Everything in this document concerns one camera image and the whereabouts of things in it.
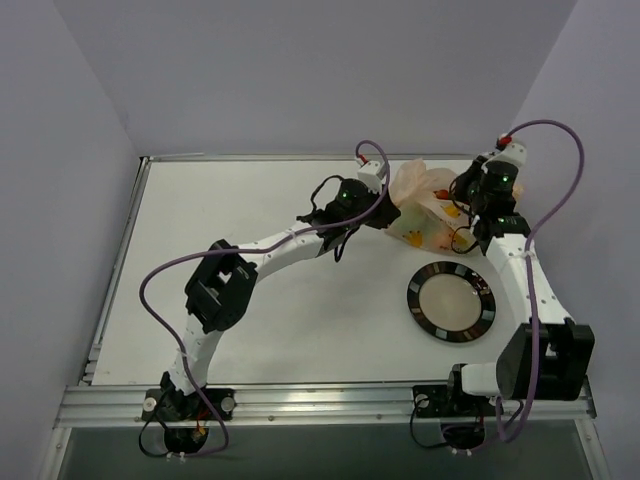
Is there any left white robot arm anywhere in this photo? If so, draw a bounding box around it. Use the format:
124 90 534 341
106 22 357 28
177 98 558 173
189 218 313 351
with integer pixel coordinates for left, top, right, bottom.
160 178 400 419

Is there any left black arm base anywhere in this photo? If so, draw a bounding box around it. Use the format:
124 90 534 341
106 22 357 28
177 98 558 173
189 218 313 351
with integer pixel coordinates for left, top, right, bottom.
138 388 236 458

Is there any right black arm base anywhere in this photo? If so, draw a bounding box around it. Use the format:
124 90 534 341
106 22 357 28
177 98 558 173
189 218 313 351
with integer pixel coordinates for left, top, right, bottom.
409 384 498 456

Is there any aluminium front rail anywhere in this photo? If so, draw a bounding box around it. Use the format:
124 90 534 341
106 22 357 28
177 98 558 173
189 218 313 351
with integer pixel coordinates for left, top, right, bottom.
53 377 598 429

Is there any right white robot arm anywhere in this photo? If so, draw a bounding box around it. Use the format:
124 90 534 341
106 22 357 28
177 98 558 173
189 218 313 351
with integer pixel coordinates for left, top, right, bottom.
443 153 595 413

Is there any black rimmed white plate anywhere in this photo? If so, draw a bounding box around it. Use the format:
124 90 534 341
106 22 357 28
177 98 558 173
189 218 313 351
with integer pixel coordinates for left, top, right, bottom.
406 261 496 344

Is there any translucent beige plastic bag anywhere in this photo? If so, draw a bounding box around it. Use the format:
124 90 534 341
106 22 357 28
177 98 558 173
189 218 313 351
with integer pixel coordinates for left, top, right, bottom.
383 158 526 252

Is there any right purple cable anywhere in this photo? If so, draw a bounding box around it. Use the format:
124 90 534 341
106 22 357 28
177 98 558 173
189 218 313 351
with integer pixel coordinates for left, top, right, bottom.
494 118 586 443

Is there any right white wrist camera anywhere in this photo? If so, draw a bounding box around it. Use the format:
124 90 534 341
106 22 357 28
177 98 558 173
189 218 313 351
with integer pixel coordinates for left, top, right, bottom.
494 134 527 168

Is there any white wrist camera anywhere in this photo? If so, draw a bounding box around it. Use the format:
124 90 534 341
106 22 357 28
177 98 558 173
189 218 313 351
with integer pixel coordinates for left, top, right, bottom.
494 134 527 168
356 157 389 195

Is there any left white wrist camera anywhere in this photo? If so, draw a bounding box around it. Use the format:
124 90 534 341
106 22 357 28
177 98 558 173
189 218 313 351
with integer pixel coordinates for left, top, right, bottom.
356 157 389 195

